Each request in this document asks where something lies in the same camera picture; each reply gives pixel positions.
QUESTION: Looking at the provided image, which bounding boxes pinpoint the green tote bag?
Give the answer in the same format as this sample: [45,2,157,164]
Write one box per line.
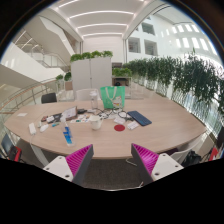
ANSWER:
[99,85,127,110]

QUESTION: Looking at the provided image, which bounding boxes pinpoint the clear blue-labelled water bottle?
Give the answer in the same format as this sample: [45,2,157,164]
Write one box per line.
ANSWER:
[62,116,75,147]

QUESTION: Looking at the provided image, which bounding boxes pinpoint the black chair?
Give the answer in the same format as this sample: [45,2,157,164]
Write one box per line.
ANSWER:
[40,92,58,104]

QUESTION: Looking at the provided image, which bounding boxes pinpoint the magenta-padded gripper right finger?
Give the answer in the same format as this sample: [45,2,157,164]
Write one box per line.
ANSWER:
[130,143,185,186]

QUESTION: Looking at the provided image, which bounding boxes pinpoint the white cabinet with plants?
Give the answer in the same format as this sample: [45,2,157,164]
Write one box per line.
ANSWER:
[69,50,114,93]

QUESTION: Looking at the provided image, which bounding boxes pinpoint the white mug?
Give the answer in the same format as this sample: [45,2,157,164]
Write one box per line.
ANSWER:
[88,114,104,131]

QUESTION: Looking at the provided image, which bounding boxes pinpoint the white power strip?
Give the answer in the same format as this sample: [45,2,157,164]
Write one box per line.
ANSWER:
[28,122,37,136]

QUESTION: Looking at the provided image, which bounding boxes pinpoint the black tangled cables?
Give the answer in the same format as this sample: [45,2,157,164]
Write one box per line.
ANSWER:
[99,108,133,122]

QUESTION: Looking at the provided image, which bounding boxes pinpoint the ceiling strip lights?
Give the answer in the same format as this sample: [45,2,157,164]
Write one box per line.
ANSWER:
[58,0,148,38]

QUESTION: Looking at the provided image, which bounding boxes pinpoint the clear tumbler with lid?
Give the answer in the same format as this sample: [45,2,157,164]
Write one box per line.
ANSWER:
[89,90,100,111]

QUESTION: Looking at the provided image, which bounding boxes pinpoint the row of green plants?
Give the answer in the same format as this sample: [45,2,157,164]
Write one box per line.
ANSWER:
[123,49,224,114]

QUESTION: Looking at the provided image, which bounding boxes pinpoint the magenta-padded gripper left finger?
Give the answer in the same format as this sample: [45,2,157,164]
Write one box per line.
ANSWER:
[43,143,95,186]

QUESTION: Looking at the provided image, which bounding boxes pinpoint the colourful printed leaflet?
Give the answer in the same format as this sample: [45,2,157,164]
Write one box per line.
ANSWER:
[70,114,91,125]

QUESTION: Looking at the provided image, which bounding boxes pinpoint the dark blue keyboard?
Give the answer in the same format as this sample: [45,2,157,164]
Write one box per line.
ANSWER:
[126,110,153,127]

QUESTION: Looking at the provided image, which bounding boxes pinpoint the flat round red coaster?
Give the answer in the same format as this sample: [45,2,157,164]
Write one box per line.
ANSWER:
[113,124,126,132]

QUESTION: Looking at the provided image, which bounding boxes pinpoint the small white box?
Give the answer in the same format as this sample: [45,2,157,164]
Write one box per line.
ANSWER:
[126,120,140,131]

